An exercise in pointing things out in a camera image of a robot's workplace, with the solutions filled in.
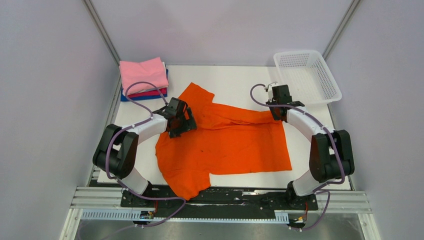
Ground folded blue t shirt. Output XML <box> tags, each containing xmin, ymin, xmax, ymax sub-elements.
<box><xmin>120</xmin><ymin>69</ymin><xmax>169</xmax><ymax>102</ymax></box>

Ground aluminium frame rail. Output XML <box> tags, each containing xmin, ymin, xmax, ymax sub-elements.
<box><xmin>70</xmin><ymin>187</ymin><xmax>372</xmax><ymax>214</ymax></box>

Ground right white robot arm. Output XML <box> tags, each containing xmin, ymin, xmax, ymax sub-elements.
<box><xmin>264</xmin><ymin>82</ymin><xmax>355</xmax><ymax>209</ymax></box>

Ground white slotted cable duct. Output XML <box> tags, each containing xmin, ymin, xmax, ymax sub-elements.
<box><xmin>80</xmin><ymin>209</ymin><xmax>289</xmax><ymax>224</ymax></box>

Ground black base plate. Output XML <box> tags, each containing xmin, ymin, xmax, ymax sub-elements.
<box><xmin>120</xmin><ymin>185</ymin><xmax>318</xmax><ymax>219</ymax></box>

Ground folded pink t shirt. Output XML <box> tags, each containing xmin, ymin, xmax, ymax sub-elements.
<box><xmin>119</xmin><ymin>57</ymin><xmax>167</xmax><ymax>95</ymax></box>

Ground folded magenta t shirt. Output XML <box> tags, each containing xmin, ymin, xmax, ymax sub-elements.
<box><xmin>128</xmin><ymin>88</ymin><xmax>168</xmax><ymax>101</ymax></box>

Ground white plastic basket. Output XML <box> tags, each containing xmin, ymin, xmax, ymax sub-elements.
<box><xmin>273</xmin><ymin>50</ymin><xmax>342</xmax><ymax>106</ymax></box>

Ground orange t shirt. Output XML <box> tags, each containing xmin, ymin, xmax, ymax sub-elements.
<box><xmin>155</xmin><ymin>83</ymin><xmax>292</xmax><ymax>200</ymax></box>

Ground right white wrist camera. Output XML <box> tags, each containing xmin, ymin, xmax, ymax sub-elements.
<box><xmin>264</xmin><ymin>81</ymin><xmax>279</xmax><ymax>102</ymax></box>

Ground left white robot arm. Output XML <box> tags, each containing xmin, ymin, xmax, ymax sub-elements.
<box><xmin>92</xmin><ymin>97</ymin><xmax>197</xmax><ymax>207</ymax></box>

